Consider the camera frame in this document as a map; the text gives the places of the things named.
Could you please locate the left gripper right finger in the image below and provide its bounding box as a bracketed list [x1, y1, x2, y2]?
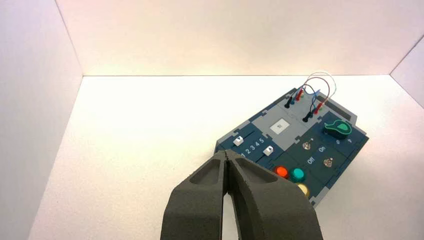
[226, 150, 324, 240]

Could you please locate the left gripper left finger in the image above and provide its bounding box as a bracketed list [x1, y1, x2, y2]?
[160, 150, 229, 240]

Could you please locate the blue and grey control box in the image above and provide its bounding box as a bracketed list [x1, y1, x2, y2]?
[214, 86, 370, 209]

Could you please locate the orange push button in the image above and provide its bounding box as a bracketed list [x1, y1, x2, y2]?
[274, 165, 290, 179]

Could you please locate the yellow push button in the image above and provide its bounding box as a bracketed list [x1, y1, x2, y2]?
[297, 183, 311, 199]

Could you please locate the teal push button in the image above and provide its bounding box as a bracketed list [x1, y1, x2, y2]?
[290, 167, 306, 183]

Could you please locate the green and black rotary knob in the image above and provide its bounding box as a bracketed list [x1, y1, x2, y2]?
[322, 119, 353, 139]

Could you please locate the black jumper cable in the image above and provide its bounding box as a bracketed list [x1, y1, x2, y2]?
[284, 83, 316, 123]

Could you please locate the blue jumper cable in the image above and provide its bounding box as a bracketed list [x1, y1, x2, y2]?
[290, 87, 322, 117]

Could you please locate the red jumper cable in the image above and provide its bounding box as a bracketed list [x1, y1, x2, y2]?
[295, 76, 331, 115]

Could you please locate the white jumper cable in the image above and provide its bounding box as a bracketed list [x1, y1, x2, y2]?
[300, 71, 337, 109]

